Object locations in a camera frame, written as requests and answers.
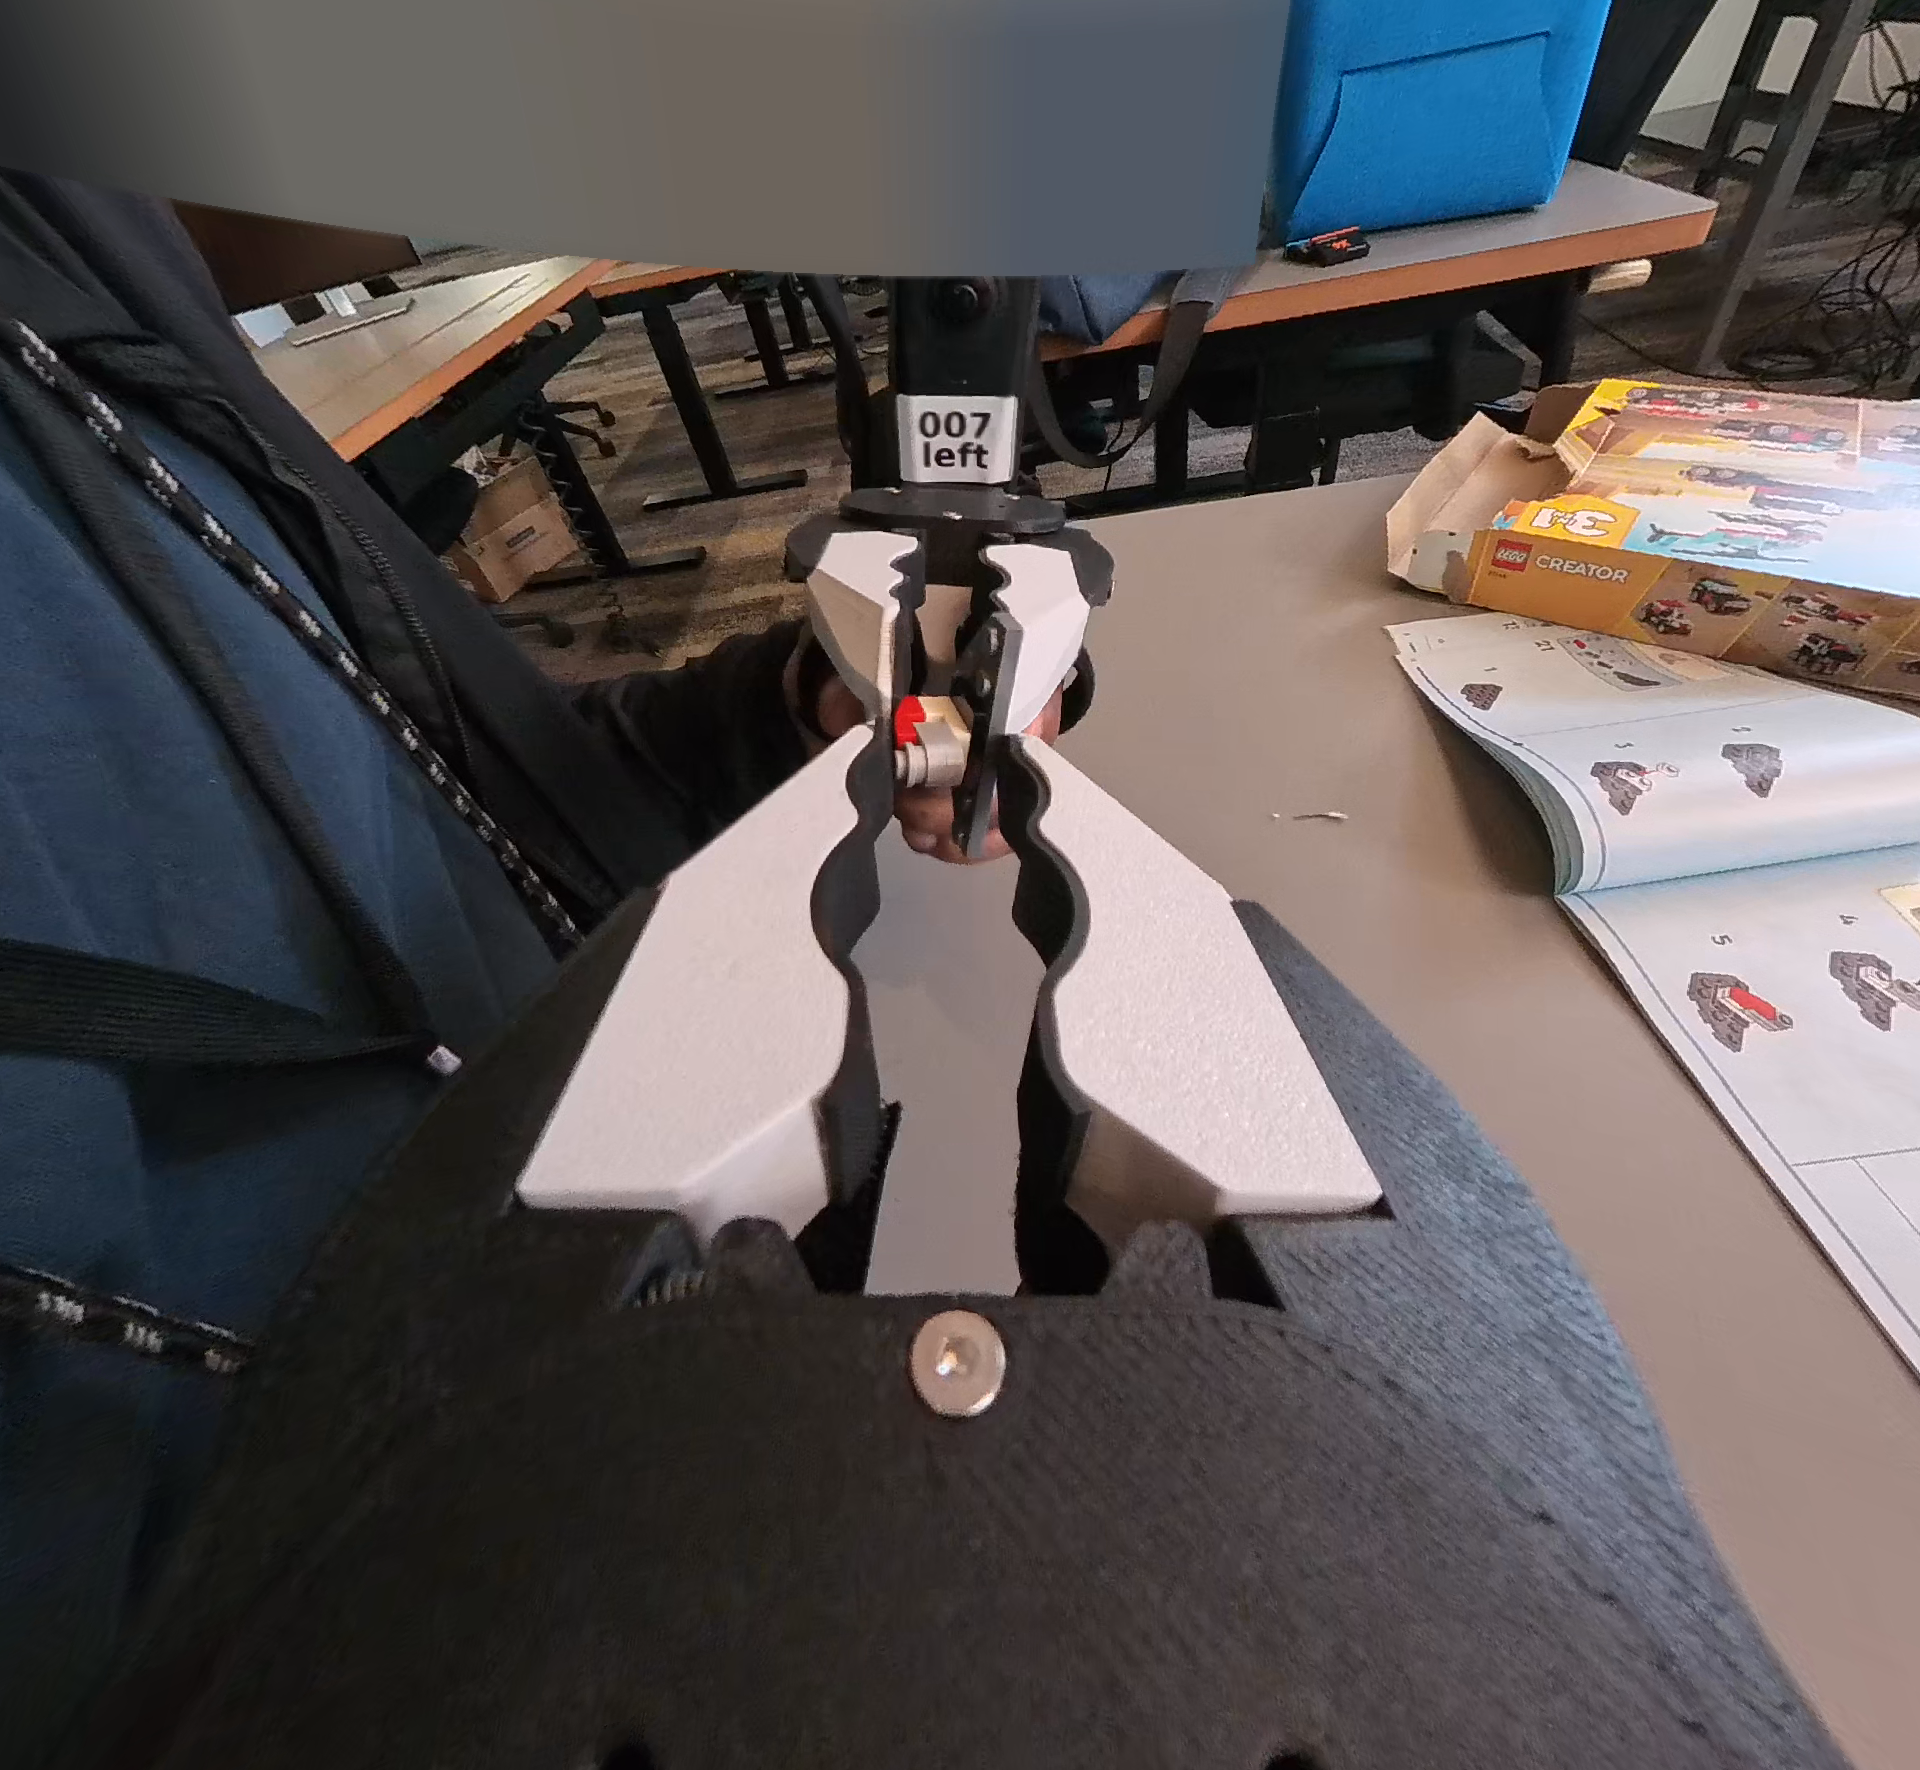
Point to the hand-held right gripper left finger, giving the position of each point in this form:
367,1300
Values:
690,1005

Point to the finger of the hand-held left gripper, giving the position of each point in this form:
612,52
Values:
859,608
1050,614

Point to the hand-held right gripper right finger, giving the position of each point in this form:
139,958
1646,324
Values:
1201,1005

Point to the red grey brick piece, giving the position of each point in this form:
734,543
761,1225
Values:
938,746

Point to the person's left forearm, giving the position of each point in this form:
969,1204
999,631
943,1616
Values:
690,734

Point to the wooden top office desk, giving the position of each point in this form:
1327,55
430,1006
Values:
661,279
434,330

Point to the person's left hand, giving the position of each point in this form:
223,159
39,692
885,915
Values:
930,833

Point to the denim blue bag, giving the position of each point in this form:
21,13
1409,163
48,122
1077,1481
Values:
1111,300

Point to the cardboard box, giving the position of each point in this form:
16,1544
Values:
510,533

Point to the small black orange device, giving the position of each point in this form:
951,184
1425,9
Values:
1329,248

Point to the black jacket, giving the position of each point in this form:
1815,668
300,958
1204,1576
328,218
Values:
374,571

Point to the wood edged grey table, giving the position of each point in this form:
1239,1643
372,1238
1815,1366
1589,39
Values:
1501,254

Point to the instruction booklet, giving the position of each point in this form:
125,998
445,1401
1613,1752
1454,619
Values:
1724,824

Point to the bright blue felt bag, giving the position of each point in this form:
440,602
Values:
1441,44

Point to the flat silver device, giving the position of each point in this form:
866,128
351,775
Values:
349,309

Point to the yellow toy box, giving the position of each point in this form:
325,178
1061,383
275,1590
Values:
1694,555

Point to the black computer monitor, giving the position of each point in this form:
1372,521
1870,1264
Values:
300,243

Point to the black slanted panel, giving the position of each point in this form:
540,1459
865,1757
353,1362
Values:
1694,0

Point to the wooden top workbench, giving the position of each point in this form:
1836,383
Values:
1845,44

